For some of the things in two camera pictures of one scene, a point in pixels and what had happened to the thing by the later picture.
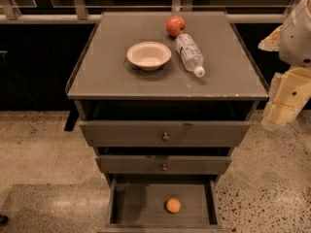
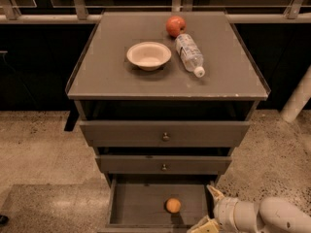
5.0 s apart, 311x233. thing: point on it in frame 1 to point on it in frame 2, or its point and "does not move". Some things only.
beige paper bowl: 149,55 does not move
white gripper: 296,38 to 223,211
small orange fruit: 173,205 does not move
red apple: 176,25 does not move
